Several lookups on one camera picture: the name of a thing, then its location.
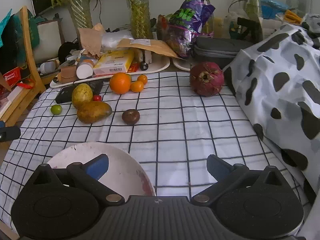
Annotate black flat device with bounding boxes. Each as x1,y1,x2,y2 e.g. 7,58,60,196
55,80,103,104

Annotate red dragon fruit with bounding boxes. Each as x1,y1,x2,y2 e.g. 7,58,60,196
189,62,225,97

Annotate small tangerine back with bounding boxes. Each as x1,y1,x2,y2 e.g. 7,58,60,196
137,75,148,85

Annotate yellow-green mango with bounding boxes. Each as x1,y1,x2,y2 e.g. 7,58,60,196
72,83,93,109

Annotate left glass plant vase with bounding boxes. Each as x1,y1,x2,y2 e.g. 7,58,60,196
67,0,93,41

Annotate brown leather pouch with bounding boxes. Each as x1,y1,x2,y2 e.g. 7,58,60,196
58,65,78,83

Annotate checkered white tablecloth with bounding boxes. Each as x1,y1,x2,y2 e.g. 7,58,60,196
1,72,311,225

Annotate red cherry tomato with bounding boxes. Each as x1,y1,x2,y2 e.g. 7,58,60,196
93,95,102,101

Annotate purple snack bag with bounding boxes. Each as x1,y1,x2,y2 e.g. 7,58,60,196
158,0,215,58

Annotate small green lime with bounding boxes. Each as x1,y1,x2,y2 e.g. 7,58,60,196
50,105,62,115

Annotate grey zip case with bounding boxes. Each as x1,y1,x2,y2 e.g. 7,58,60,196
191,36,253,69

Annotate small tangerine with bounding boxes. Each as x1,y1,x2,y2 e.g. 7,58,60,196
130,80,144,93
137,75,148,85

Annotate cow-print cloth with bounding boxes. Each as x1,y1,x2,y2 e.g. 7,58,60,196
222,13,320,240

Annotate dark passion fruit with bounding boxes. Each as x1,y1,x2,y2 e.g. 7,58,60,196
121,109,140,125

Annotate white floral plate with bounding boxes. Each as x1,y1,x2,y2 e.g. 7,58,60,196
48,142,156,200

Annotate wooden chair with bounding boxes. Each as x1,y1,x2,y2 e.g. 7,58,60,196
1,6,46,127

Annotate glass plant vase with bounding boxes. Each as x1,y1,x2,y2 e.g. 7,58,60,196
127,0,153,39
67,0,93,41

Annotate torn brown paper bag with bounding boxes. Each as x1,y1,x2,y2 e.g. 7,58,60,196
78,23,105,56

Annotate white cylinder bottle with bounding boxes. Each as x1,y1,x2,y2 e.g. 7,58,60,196
76,59,97,80

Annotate large orange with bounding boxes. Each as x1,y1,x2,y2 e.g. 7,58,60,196
110,73,131,95

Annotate middle glass plant vase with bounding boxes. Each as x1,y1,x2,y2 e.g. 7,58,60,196
127,0,153,39

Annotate brown padded envelope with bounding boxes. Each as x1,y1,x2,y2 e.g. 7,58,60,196
117,38,181,59

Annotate small tangerine front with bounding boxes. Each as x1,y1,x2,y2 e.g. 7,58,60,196
130,80,144,93

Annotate yellow white box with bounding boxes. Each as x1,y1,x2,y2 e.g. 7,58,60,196
93,49,135,76

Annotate cream oval tray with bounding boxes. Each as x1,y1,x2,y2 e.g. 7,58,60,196
50,54,170,88

